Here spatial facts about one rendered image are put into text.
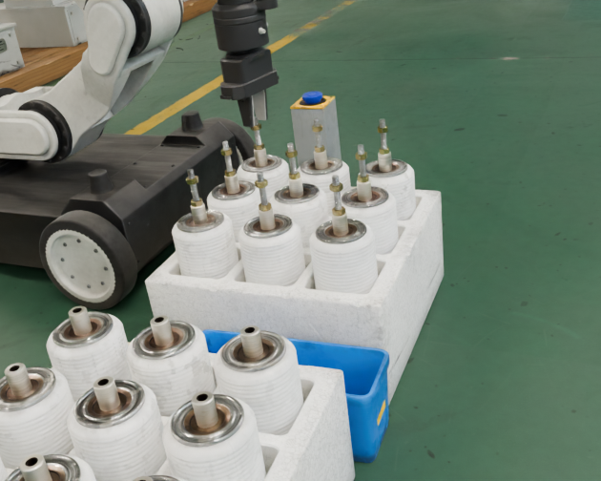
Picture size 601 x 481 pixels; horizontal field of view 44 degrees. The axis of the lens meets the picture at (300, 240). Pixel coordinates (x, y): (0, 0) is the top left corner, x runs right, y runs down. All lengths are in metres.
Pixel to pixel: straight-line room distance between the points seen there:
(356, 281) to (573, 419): 0.36
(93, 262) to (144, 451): 0.70
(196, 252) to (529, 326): 0.57
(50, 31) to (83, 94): 2.20
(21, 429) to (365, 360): 0.47
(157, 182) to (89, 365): 0.68
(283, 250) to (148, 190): 0.50
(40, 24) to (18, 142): 2.14
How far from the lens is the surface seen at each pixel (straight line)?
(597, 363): 1.25
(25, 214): 1.61
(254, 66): 1.30
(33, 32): 3.88
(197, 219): 1.18
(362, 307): 1.05
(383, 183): 1.25
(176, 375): 0.89
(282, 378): 0.84
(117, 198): 1.48
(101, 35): 1.49
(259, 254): 1.11
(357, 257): 1.06
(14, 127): 1.72
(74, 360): 0.95
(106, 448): 0.82
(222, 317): 1.16
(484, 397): 1.16
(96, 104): 1.61
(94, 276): 1.49
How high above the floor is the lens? 0.75
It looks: 27 degrees down
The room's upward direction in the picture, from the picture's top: 8 degrees counter-clockwise
